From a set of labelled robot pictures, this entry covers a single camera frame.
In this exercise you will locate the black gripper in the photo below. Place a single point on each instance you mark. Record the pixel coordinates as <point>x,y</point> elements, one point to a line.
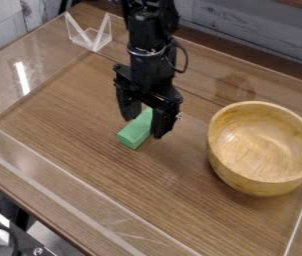
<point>144,82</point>

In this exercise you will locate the green rectangular block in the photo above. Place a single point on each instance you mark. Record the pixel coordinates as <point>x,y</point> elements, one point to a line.
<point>134,134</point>

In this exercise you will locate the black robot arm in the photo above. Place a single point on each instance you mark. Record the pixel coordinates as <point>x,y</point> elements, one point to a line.
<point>151,21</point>

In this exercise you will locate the brown wooden bowl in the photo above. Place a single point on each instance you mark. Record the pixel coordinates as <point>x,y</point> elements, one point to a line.
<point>254,148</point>

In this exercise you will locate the black metal clamp base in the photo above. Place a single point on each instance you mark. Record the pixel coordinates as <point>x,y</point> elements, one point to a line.
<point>27,245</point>

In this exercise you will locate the clear acrylic tray wall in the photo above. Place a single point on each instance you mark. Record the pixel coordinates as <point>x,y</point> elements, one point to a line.
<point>134,202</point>

